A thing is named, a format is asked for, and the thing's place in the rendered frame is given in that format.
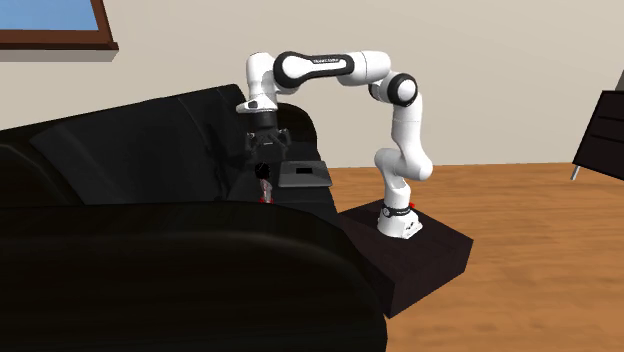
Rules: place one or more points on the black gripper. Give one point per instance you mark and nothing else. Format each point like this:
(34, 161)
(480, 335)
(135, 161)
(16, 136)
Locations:
(264, 121)

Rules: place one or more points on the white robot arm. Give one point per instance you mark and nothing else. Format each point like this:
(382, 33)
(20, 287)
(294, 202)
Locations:
(407, 124)

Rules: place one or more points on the red white black figure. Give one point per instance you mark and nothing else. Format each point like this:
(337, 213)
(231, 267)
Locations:
(264, 187)

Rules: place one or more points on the black sofa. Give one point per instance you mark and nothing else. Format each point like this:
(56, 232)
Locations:
(146, 234)

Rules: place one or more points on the dark robot stand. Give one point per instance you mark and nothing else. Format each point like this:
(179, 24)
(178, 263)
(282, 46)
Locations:
(414, 258)

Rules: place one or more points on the brown framed window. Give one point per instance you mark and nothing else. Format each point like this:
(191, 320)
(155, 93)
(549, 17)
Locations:
(53, 24)

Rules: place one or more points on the black cabinet with metal legs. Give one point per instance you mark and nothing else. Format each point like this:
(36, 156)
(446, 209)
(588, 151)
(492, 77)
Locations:
(602, 134)

